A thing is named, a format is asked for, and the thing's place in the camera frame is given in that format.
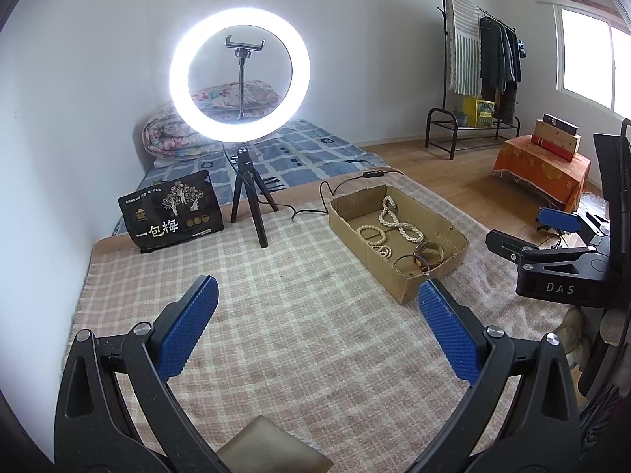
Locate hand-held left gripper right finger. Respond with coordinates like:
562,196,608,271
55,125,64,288
409,278,587,473

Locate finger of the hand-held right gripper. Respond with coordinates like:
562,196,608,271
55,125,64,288
537,208,612,252
485,230,610,270

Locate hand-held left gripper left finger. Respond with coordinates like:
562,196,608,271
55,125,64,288
53,275,232,473

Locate blue bangle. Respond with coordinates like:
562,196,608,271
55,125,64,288
393,252,429,273

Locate twisted multi-strand pearl necklace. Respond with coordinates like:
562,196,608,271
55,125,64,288
377,196,425,244

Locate cardboard box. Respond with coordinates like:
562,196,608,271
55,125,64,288
328,184,470,305

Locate person's right hand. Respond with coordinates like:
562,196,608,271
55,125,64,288
557,308,595,356

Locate orange cloth covered table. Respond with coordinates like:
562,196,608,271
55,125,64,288
492,135,591,214

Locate brown bangle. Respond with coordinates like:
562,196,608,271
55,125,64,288
413,241,445,263

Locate tan and red box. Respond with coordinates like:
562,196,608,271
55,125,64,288
531,121,581,162

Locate dark flat box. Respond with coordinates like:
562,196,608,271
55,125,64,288
542,114,579,135

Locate black printed bag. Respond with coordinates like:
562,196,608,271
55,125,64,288
117,169,226,253

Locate pink plaid blanket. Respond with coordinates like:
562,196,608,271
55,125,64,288
64,172,577,473

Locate black clothes rack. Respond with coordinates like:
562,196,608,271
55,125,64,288
426,0,522,160

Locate yellow crate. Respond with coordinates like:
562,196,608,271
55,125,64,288
462,96,495,128

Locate tan flat object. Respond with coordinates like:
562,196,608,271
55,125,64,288
214,415,333,473

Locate window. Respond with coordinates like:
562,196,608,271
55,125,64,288
554,7,631,116

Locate row of dark hanging clothes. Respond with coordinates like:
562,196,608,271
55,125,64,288
479,17,522,124

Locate floral quilt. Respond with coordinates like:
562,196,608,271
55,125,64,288
142,80,282,168

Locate striped towel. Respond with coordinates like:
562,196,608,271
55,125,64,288
446,0,481,95

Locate blue patterned bed sheet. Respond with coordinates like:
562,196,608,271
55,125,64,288
113,119,390,235

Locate black phone holder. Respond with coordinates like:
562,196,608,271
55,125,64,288
224,34,267,120

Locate black cable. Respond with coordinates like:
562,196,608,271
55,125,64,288
276,170,406,221

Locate white ring light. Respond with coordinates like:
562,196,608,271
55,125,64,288
169,6,311,140

